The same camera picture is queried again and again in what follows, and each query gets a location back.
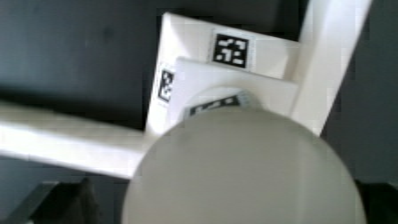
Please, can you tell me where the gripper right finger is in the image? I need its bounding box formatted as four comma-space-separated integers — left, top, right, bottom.
356, 181, 398, 224

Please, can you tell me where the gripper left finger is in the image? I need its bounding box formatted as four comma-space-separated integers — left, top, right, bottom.
0, 178, 102, 224

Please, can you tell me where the white lamp bulb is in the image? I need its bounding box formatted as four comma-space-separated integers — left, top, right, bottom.
121, 87, 370, 224

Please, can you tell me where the white lamp base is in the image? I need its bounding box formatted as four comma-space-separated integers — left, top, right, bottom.
146, 13, 299, 136

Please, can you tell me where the white fence frame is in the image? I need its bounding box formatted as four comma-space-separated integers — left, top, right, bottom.
0, 0, 373, 179

